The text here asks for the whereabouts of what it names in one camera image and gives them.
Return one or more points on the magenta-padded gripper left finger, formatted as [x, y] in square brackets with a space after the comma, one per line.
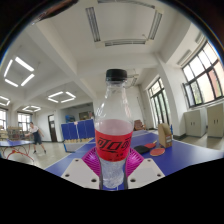
[80, 173]

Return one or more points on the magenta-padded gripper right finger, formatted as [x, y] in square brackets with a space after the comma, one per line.
[146, 173]

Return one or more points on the clear bottle with red label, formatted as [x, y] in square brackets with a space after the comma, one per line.
[113, 140]

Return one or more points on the red table tennis paddle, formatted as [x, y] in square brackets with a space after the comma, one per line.
[157, 152]
[150, 145]

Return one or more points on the black table tennis paddle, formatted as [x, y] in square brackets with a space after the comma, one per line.
[141, 149]

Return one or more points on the brown cardboard box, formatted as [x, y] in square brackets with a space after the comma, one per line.
[165, 135]

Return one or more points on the blue partition panels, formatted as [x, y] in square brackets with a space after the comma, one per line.
[78, 130]

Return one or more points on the brown armchair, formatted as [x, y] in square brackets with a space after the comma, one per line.
[139, 125]

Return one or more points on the dark brown door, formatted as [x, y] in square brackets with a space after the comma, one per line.
[52, 128]

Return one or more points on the person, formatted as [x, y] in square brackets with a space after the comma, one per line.
[36, 136]

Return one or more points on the white two-door cabinet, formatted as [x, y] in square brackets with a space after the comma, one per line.
[215, 120]
[195, 122]

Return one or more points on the tall narrow window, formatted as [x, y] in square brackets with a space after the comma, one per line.
[159, 103]

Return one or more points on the blue table tennis table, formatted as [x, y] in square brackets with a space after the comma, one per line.
[15, 144]

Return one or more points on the large multi-pane window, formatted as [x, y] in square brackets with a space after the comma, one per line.
[203, 75]

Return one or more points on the ceiling strip lights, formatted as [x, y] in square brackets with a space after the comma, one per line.
[20, 71]

